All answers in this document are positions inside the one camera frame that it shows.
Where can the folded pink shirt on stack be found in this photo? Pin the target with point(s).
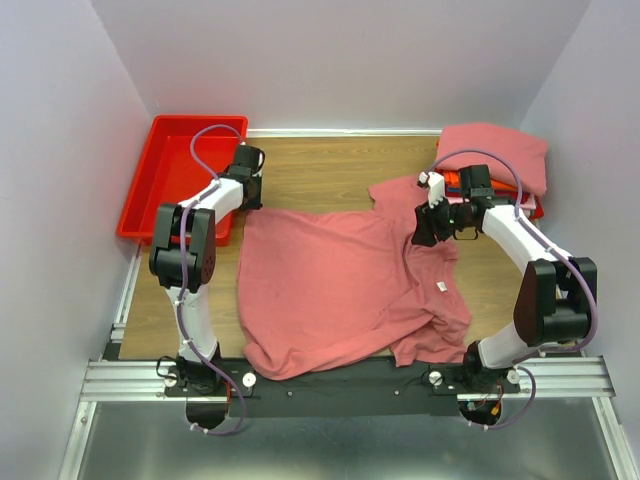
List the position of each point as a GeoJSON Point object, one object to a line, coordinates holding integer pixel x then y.
{"type": "Point", "coordinates": [525, 153]}

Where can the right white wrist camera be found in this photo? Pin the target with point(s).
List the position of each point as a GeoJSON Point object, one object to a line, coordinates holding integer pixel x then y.
{"type": "Point", "coordinates": [435, 185]}

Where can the folded orange shirt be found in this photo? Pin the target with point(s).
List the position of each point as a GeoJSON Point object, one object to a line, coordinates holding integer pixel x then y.
{"type": "Point", "coordinates": [452, 185]}

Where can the folded light pink shirt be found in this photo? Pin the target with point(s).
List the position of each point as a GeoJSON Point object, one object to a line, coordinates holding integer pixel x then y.
{"type": "Point", "coordinates": [527, 204]}

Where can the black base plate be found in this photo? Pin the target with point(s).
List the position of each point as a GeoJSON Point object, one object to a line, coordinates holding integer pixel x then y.
{"type": "Point", "coordinates": [372, 387]}

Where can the folded bottom red shirt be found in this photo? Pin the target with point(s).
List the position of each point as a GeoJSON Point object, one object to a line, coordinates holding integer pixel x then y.
{"type": "Point", "coordinates": [538, 212]}

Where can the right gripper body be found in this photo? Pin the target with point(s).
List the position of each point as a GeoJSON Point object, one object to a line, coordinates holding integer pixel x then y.
{"type": "Point", "coordinates": [446, 218]}

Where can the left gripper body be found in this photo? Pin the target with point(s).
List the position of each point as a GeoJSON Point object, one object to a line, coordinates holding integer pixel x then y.
{"type": "Point", "coordinates": [255, 202]}

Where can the pink t-shirt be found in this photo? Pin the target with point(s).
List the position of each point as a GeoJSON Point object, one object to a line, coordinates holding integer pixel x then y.
{"type": "Point", "coordinates": [321, 291]}

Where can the red plastic bin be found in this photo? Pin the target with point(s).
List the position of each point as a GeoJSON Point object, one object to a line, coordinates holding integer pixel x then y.
{"type": "Point", "coordinates": [166, 171]}

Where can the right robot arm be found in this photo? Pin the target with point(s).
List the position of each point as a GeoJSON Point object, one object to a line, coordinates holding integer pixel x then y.
{"type": "Point", "coordinates": [556, 308]}

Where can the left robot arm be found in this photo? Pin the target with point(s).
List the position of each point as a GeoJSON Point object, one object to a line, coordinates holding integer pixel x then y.
{"type": "Point", "coordinates": [183, 259]}

